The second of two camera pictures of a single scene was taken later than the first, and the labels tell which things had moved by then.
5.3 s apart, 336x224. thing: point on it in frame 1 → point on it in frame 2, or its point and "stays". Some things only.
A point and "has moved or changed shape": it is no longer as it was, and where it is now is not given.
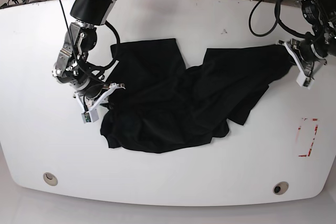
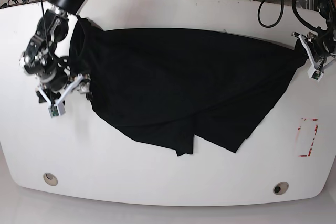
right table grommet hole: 281,188 stays
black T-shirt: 158,104 has moved or changed shape
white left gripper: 93,110 → 84,82
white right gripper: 303,79 → 322,67
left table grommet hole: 50,179 stays
